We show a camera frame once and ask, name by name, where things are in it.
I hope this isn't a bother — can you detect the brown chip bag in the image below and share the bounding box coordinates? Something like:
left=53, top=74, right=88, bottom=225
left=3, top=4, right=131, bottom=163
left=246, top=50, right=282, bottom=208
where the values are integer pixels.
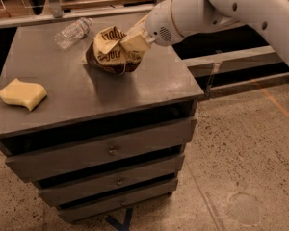
left=85, top=26, right=145, bottom=75

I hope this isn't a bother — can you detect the blue tape cross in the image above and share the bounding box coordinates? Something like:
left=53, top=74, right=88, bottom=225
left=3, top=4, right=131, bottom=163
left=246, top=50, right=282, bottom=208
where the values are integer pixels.
left=105, top=207, right=134, bottom=231

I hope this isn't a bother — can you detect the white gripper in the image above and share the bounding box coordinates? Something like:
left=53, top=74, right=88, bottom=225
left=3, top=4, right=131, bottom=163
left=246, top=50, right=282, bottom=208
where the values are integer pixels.
left=119, top=0, right=185, bottom=52

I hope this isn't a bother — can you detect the clear plastic water bottle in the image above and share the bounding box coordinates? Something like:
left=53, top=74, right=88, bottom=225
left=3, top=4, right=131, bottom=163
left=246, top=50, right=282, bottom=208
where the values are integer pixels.
left=54, top=17, right=92, bottom=50

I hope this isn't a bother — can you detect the bottom grey drawer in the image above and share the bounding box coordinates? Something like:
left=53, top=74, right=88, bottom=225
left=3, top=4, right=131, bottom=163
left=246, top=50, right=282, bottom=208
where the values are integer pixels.
left=58, top=178, right=178, bottom=222

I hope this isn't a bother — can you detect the yellow sponge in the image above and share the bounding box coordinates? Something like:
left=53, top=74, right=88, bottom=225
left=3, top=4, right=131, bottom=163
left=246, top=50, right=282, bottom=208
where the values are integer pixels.
left=0, top=78, right=47, bottom=111

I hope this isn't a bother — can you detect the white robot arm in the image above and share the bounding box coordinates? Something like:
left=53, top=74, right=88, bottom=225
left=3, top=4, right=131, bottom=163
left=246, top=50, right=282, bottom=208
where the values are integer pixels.
left=120, top=0, right=289, bottom=66

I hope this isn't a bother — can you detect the middle grey drawer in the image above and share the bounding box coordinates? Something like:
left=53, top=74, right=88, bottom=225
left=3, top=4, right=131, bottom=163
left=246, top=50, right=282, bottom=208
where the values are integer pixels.
left=39, top=153, right=184, bottom=206

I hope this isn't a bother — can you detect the top grey drawer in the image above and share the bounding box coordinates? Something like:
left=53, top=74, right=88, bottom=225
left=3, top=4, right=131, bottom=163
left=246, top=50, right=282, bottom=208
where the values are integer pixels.
left=6, top=117, right=196, bottom=182

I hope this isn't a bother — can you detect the grey drawer cabinet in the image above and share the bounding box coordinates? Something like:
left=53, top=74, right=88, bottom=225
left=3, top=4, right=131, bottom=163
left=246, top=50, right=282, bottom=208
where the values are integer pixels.
left=0, top=23, right=202, bottom=212

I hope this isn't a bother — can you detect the grey drawer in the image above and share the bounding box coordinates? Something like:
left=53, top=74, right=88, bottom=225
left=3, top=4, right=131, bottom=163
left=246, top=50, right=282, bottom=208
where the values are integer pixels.
left=6, top=117, right=196, bottom=182
left=39, top=153, right=184, bottom=206
left=58, top=178, right=178, bottom=222

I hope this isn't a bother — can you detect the grey metal railing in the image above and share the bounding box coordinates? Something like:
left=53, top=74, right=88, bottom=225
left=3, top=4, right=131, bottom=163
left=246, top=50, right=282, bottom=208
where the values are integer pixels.
left=0, top=0, right=289, bottom=31

